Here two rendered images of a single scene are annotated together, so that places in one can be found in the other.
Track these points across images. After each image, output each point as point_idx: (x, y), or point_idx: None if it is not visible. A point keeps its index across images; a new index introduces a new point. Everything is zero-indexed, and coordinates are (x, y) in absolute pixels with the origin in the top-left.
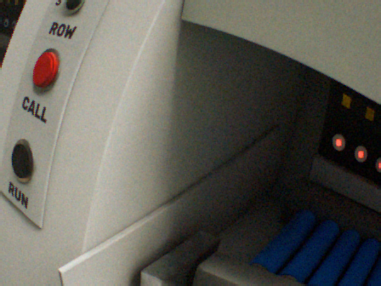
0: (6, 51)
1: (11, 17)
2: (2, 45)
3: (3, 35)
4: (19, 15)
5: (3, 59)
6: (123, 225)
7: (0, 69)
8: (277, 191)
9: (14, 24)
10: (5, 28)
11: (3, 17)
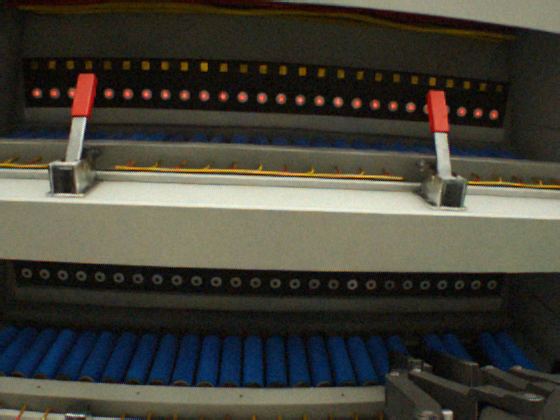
0: (349, 313)
1: (343, 277)
2: (334, 308)
3: (333, 297)
4: (360, 274)
5: (371, 321)
6: None
7: (368, 332)
8: None
9: (354, 283)
10: (330, 290)
11: (323, 278)
